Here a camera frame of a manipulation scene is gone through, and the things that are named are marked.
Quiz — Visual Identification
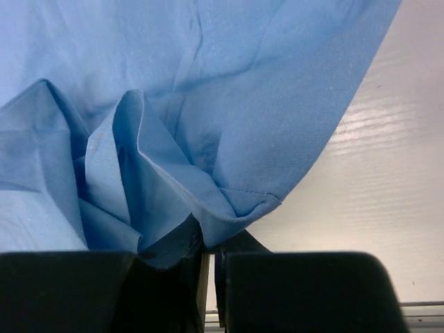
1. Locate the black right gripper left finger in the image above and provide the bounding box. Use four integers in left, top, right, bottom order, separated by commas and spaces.
1, 216, 205, 332

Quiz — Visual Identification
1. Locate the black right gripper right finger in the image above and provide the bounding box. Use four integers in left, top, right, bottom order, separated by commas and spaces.
213, 231, 408, 332

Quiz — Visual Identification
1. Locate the light blue long sleeve shirt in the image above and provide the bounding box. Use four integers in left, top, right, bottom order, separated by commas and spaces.
1, 1, 400, 253

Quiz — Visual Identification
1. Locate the aluminium mounting rail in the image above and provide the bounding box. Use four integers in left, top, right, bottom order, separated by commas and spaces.
205, 302, 443, 332

